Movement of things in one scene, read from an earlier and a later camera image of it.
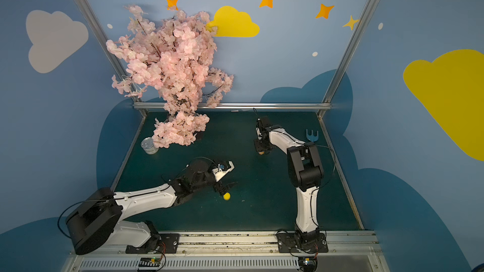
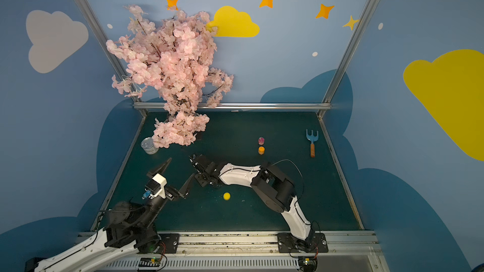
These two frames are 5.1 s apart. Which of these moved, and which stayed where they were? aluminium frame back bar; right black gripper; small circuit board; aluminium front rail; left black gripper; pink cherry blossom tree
Moved: left black gripper; right black gripper
Stayed: aluminium frame back bar; small circuit board; pink cherry blossom tree; aluminium front rail
